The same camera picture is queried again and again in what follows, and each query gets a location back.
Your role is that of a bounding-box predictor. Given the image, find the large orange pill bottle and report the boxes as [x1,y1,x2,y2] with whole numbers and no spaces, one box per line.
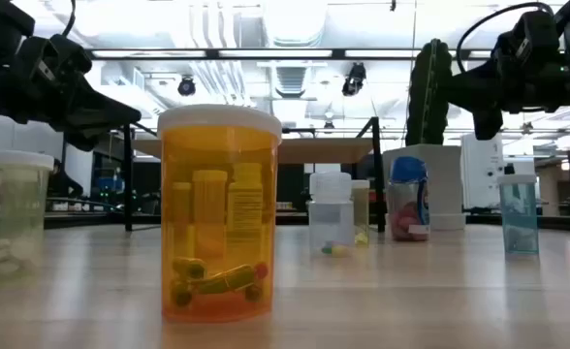
[157,104,284,324]

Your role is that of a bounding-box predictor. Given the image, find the white cabinet machine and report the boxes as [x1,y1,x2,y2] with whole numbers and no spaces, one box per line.
[460,132,505,210]

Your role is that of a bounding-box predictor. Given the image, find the teal pill vial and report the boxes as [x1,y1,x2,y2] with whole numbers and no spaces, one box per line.
[496,174,540,256]

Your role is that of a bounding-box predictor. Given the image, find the white planter pot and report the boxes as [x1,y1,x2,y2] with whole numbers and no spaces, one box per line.
[382,143,466,232]

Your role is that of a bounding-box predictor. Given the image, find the wooden shelf black legs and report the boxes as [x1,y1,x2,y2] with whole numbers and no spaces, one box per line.
[121,115,387,233]

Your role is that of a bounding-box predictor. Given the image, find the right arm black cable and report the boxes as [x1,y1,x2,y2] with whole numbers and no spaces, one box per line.
[456,1,556,74]

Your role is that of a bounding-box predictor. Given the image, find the silver ventilation duct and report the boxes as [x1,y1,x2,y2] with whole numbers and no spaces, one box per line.
[260,0,330,48]

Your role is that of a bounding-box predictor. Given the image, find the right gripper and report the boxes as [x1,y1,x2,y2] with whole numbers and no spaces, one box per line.
[447,12,570,142]

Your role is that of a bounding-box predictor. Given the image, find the green cactus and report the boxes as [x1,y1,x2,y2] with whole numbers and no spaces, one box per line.
[404,38,454,146]

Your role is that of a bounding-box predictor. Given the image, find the clear bottle white screw cap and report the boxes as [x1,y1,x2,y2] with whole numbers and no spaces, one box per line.
[306,171,355,258]

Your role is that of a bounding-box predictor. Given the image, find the small yellow vial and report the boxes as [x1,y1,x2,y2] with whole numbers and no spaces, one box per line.
[351,179,371,247]

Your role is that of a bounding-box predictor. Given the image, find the black ceiling spotlight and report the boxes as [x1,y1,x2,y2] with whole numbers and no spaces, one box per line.
[176,75,198,97]
[341,61,367,97]

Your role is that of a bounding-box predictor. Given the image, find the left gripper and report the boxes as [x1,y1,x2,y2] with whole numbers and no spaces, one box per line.
[0,34,143,151]

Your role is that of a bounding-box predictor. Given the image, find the pale green pill vial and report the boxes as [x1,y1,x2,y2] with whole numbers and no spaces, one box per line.
[0,149,55,282]

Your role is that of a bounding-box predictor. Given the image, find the black aluminium rig frame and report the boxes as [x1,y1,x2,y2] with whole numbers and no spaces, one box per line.
[0,47,570,233]

